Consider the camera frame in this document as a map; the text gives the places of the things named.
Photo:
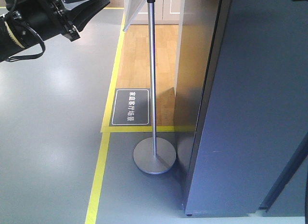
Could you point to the dark grey refrigerator body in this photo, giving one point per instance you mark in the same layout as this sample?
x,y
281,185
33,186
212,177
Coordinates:
x,y
242,107

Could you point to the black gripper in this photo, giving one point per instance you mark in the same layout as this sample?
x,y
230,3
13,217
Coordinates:
x,y
50,18

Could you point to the dark floor label sign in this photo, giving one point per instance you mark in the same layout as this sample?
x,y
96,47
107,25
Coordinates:
x,y
131,108

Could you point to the silver sign stand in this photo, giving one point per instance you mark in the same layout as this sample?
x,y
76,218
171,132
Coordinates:
x,y
152,155

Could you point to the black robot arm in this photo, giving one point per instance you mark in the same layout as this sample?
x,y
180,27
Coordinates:
x,y
17,41

